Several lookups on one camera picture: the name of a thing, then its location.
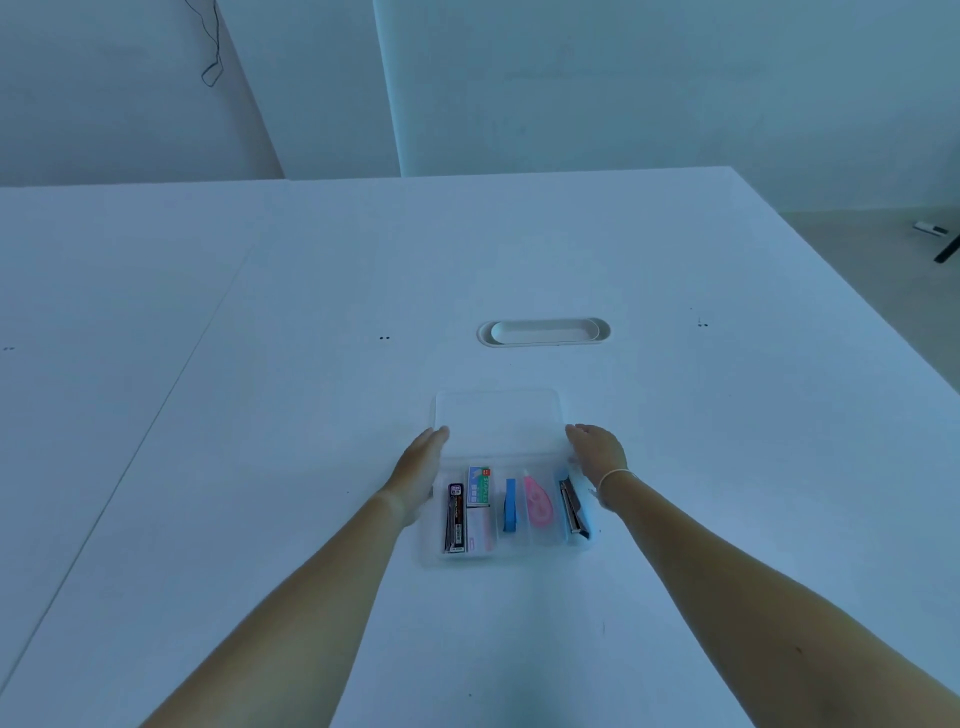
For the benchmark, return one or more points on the person's left hand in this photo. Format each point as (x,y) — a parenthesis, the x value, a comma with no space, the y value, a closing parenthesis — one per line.
(411,480)

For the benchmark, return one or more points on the person's right hand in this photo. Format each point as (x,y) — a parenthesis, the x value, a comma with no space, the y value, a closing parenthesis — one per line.
(601,454)

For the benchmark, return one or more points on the person's left fingers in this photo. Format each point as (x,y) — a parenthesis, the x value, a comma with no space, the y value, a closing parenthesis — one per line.
(435,440)

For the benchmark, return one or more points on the person's right fingers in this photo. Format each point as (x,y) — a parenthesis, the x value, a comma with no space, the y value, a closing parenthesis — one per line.
(581,436)

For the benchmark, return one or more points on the clear plastic lid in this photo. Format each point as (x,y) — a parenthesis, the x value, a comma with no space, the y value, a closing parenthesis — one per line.
(501,421)

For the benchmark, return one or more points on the person's right forearm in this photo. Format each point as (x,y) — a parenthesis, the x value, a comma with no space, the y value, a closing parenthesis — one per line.
(742,622)

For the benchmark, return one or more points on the person's left forearm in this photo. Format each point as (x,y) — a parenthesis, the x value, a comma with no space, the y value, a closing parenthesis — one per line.
(307,622)

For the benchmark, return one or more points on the white wristband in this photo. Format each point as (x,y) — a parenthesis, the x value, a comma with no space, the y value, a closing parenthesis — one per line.
(609,477)

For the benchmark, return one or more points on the green and white staples box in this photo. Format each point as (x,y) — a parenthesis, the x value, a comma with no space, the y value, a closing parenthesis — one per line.
(479,487)

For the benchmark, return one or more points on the blue and silver stapler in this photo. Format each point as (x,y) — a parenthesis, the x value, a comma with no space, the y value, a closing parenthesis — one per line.
(574,510)

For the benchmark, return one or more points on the pink correction tape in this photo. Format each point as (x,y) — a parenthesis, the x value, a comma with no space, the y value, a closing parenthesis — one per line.
(538,504)

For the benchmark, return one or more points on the black pencil lead case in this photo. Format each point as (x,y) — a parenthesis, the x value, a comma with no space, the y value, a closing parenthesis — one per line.
(454,519)

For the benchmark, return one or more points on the clear plastic organizer tray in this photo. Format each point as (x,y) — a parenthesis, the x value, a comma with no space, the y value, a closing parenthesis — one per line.
(517,544)

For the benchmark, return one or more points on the white device on floor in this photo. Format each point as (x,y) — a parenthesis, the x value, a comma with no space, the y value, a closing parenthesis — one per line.
(930,228)

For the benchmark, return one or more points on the black stand leg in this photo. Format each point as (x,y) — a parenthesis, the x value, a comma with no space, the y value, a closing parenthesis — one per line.
(949,249)

